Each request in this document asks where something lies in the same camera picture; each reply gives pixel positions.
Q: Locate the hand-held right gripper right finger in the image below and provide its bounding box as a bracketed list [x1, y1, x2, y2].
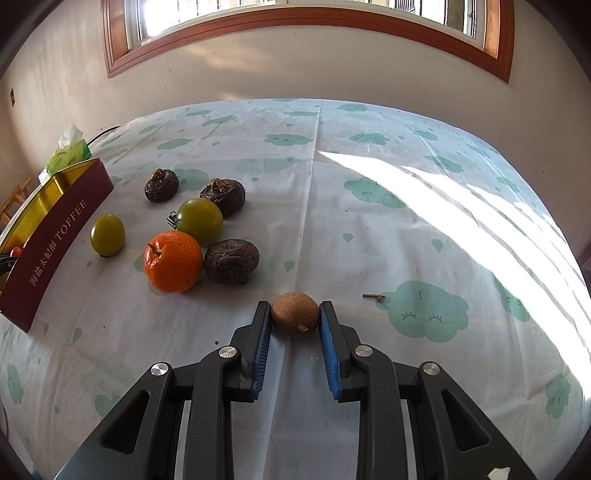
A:
[319, 300, 539, 480]

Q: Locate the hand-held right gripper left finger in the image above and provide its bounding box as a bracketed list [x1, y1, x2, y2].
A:
[54, 301, 273, 480]

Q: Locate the brown longan fruit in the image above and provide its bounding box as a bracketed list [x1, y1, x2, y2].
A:
[271, 292, 320, 339]

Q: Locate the orange tangerine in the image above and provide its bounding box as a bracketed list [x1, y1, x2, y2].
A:
[143, 231, 204, 294]

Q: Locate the dark red tin box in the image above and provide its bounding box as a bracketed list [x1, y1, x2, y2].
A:
[0, 157, 115, 333]

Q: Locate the dark water chestnut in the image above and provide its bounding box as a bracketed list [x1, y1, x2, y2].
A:
[204, 239, 260, 284]
[200, 178, 247, 217]
[144, 168, 180, 203]

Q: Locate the cloud print tablecloth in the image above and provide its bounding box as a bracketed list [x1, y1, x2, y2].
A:
[0, 98, 587, 480]

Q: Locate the round green tomato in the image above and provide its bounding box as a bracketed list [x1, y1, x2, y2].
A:
[167, 198, 225, 247]

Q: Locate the oval green tomato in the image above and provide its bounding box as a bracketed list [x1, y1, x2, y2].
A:
[90, 213, 126, 257]

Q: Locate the green tissue pack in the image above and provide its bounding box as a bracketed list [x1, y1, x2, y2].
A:
[38, 124, 92, 185]

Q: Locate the wooden chair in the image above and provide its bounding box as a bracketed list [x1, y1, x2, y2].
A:
[0, 178, 35, 227]

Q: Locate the black cable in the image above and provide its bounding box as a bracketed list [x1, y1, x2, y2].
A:
[86, 126, 121, 144]

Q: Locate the wooden window frame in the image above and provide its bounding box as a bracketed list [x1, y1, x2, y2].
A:
[102, 0, 515, 84]

